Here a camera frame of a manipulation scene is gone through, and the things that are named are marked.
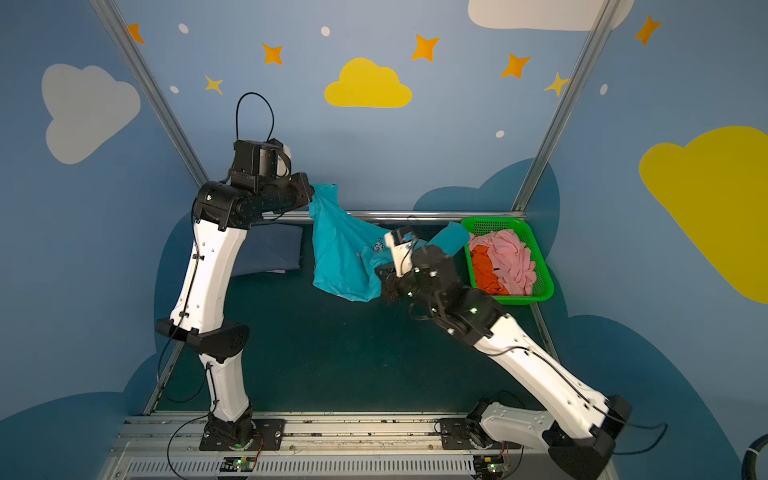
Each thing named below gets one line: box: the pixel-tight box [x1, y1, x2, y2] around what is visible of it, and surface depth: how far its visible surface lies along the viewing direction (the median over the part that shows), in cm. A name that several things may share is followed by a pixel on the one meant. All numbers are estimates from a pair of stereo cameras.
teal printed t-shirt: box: [308, 183, 470, 302], surface depth 75 cm
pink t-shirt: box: [469, 229, 536, 296], surface depth 106 cm
